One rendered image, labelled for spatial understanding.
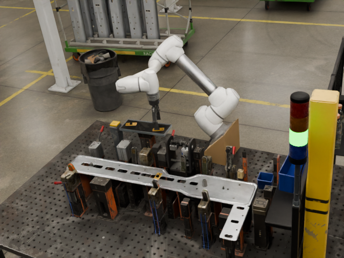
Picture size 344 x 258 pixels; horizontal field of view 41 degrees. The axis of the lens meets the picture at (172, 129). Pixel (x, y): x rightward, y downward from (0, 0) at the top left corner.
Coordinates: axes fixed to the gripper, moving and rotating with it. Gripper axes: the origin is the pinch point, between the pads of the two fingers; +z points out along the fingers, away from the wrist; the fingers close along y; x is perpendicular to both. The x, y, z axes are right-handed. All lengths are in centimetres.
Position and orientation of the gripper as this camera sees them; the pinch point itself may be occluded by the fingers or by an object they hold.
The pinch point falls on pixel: (157, 123)
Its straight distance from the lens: 329.0
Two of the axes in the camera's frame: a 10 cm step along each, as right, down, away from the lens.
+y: -0.8, 5.4, -8.4
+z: 1.2, 8.4, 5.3
